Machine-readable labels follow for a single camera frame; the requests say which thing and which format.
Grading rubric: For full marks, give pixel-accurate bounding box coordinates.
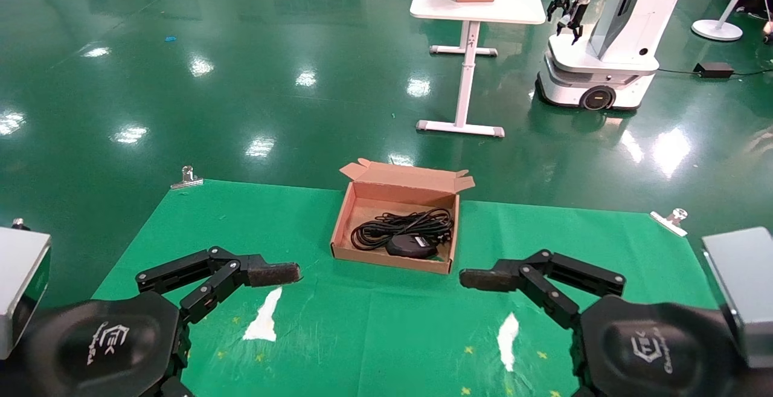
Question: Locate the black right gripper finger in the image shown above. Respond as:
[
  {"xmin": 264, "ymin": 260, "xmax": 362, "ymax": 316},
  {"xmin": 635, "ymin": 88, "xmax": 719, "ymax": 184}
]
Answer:
[{"xmin": 459, "ymin": 250, "xmax": 627, "ymax": 330}]

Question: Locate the open brown cardboard box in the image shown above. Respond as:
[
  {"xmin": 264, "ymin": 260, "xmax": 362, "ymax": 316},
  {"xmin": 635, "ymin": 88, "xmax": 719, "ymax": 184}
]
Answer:
[{"xmin": 330, "ymin": 158, "xmax": 476, "ymax": 275}]

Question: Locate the white wheeled background robot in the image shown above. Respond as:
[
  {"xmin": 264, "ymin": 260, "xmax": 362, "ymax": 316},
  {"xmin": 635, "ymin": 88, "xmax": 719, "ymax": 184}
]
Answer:
[{"xmin": 536, "ymin": 0, "xmax": 695, "ymax": 111}]

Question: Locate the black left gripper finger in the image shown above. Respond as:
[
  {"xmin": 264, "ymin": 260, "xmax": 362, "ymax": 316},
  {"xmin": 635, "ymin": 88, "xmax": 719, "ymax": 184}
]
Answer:
[{"xmin": 135, "ymin": 246, "xmax": 301, "ymax": 325}]

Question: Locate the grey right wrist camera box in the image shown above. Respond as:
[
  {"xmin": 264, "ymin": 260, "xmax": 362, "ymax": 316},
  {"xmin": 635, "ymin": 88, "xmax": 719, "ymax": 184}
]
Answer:
[{"xmin": 702, "ymin": 227, "xmax": 773, "ymax": 369}]

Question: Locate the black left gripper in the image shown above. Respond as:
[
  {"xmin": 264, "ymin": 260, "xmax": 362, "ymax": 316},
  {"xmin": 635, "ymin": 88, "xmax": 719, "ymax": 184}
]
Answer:
[{"xmin": 24, "ymin": 291, "xmax": 195, "ymax": 397}]

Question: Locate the metal binder clip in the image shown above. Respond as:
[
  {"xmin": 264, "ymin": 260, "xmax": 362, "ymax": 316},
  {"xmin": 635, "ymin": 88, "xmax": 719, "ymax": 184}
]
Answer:
[
  {"xmin": 170, "ymin": 166, "xmax": 204, "ymax": 190},
  {"xmin": 650, "ymin": 208, "xmax": 689, "ymax": 237}
]

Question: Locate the green table mat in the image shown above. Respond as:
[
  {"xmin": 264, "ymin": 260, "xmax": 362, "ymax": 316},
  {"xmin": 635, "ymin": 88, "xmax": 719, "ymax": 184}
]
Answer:
[{"xmin": 91, "ymin": 179, "xmax": 719, "ymax": 397}]

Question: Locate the black power cable with plug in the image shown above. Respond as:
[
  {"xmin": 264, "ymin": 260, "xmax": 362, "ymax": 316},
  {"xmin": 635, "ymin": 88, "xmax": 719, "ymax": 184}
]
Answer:
[{"xmin": 351, "ymin": 208, "xmax": 454, "ymax": 251}]

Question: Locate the black computer mouse with cable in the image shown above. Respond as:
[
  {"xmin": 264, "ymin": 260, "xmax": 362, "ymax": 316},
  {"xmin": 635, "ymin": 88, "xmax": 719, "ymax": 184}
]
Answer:
[{"xmin": 385, "ymin": 234, "xmax": 440, "ymax": 259}]

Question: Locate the black power adapter brick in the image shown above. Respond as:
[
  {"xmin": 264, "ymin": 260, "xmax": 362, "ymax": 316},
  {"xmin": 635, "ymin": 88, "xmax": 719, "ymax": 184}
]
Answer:
[{"xmin": 694, "ymin": 62, "xmax": 734, "ymax": 79}]

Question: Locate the white floor stand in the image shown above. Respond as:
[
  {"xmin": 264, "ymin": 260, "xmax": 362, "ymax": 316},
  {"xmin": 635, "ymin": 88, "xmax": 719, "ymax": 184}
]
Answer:
[{"xmin": 691, "ymin": 0, "xmax": 765, "ymax": 42}]

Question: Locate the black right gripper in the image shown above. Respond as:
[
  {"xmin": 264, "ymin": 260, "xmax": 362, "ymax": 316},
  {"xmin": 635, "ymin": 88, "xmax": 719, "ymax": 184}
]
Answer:
[{"xmin": 571, "ymin": 294, "xmax": 749, "ymax": 397}]

